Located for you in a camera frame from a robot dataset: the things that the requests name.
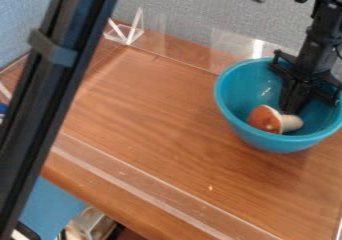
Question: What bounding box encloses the clear acrylic corner bracket back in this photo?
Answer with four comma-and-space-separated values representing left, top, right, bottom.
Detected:
102, 8, 144, 45

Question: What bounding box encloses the blue plastic bowl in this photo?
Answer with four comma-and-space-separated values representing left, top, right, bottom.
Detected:
213, 58, 342, 153

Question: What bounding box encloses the clear acrylic barrier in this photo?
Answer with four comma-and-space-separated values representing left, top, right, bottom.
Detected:
44, 134, 280, 240
132, 15, 342, 85

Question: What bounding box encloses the grey metal frame below table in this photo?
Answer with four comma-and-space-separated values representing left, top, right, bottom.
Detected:
56, 207, 117, 240

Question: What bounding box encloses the dark blue vertical post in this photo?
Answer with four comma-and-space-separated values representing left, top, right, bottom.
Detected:
0, 0, 117, 240

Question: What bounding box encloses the clear acrylic front barrier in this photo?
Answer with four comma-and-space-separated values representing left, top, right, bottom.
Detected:
44, 134, 280, 240

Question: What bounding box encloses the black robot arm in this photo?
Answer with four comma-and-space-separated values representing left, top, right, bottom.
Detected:
268, 0, 342, 114

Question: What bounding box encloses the clear acrylic back barrier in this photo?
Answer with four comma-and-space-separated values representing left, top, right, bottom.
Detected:
132, 15, 342, 85

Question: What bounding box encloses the blue cloth object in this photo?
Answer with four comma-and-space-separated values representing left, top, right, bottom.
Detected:
0, 102, 8, 118

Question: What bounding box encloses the brown toy mushroom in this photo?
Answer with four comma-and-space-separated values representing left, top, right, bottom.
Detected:
247, 105, 303, 134

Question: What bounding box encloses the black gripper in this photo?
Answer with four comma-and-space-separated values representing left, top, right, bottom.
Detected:
268, 49, 342, 114

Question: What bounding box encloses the black and white object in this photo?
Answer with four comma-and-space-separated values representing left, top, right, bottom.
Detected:
10, 222, 41, 240

